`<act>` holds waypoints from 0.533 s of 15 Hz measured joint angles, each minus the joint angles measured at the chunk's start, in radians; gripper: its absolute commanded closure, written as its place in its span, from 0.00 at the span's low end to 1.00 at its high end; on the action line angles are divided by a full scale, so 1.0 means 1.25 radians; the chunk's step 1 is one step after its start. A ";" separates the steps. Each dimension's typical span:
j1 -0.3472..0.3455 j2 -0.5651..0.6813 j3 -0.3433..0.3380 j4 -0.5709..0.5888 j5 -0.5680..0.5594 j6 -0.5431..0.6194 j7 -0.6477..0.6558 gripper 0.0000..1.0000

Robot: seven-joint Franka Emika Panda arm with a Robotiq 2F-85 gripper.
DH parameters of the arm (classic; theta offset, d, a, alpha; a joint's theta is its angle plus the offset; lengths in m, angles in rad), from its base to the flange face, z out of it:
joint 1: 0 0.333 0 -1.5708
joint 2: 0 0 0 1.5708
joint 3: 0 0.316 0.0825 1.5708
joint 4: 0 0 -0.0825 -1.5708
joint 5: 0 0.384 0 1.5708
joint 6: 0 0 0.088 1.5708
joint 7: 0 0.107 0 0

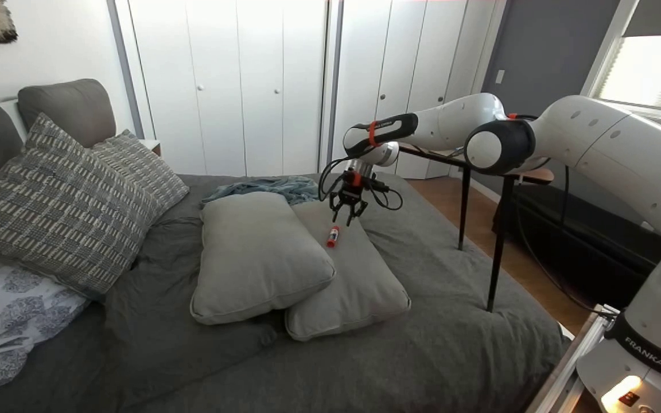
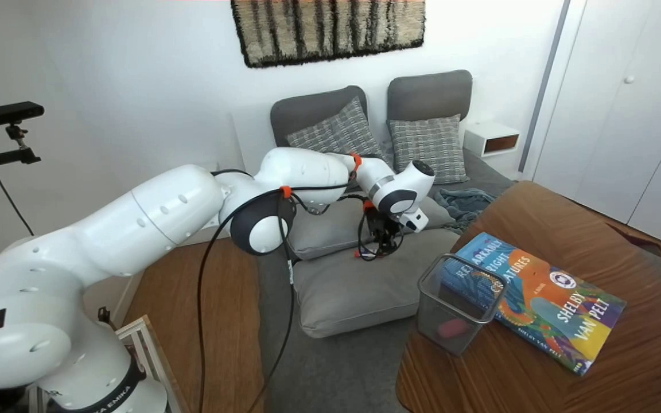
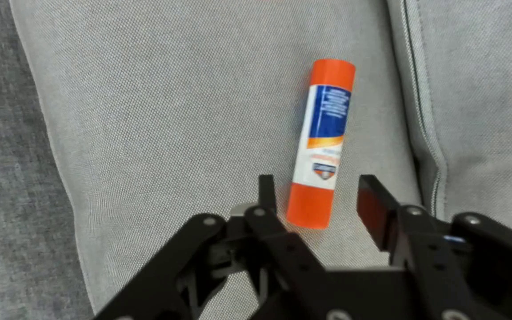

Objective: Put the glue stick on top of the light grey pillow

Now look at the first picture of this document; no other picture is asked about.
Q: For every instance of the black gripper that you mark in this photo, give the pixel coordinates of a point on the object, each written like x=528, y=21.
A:
x=355, y=188

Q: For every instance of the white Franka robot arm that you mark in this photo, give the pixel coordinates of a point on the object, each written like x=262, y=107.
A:
x=613, y=146

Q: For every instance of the light grey pillow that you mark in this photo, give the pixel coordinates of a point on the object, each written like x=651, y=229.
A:
x=357, y=290
x=257, y=255

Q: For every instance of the small grey patterned pillow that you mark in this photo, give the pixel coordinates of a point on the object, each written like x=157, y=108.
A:
x=151, y=176

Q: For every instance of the large grey patterned pillow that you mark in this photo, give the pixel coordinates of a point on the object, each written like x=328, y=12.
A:
x=46, y=207

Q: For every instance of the floral print pillow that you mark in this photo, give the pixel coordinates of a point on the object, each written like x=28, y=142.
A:
x=11, y=323

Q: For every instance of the blue knitted throw blanket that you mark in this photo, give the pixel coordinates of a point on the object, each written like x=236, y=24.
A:
x=270, y=187

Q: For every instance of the white wardrobe doors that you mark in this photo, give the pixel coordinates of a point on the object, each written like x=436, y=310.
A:
x=270, y=83

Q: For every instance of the wooden table with black legs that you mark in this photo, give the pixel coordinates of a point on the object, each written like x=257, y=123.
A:
x=498, y=230

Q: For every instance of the white floating nightstand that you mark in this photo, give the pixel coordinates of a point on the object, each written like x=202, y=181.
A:
x=153, y=146

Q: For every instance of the black low cabinet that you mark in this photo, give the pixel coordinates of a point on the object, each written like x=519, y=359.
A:
x=590, y=238

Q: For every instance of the bright window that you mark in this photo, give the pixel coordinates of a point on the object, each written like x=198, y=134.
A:
x=652, y=70

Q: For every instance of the white light switch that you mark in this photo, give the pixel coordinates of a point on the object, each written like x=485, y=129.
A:
x=498, y=77

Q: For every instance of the white metal frame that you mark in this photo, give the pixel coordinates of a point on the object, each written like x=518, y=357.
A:
x=568, y=359

